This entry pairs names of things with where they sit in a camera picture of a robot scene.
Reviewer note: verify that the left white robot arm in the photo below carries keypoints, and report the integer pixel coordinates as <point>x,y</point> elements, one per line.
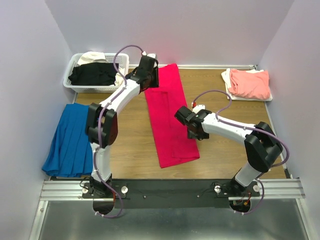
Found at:
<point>102,119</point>

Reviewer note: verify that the white plastic laundry basket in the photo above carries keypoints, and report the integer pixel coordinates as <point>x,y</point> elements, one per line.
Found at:
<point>122,59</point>

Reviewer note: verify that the blue pleated cloth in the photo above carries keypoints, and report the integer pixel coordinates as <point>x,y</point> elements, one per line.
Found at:
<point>70,154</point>

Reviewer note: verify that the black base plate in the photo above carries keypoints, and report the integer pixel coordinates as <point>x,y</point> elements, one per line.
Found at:
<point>166,193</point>

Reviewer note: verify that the black t shirt in basket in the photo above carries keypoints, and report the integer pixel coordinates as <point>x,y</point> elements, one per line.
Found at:
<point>93,74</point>

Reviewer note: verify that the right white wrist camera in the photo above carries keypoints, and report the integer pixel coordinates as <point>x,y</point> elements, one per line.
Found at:
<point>198,108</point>

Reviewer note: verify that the pink folded t shirt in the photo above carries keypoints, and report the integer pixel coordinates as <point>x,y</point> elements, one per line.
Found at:
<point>249,85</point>

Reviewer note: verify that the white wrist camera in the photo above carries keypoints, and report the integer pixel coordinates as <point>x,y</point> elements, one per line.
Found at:
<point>152,55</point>
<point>198,108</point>

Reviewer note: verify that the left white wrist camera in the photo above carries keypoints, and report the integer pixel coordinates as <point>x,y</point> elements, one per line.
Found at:
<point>152,55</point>

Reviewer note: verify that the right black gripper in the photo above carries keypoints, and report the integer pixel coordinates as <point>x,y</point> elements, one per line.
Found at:
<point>200,135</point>

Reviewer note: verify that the aluminium rail frame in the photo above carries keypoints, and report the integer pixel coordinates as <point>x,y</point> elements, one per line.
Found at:
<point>278,213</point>

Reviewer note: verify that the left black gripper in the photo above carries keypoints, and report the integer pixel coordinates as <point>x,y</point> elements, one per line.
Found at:
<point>156,83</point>

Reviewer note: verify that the white folded t shirt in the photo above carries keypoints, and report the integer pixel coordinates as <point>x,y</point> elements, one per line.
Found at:
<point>226,78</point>

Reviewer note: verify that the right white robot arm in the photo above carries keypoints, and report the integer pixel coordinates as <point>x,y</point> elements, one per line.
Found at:
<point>261,145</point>

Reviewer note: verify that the red t shirt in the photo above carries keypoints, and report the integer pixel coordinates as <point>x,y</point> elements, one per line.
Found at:
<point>170,136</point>

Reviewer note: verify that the cream t shirt in basket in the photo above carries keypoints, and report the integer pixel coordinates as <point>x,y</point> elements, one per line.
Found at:
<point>100,57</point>

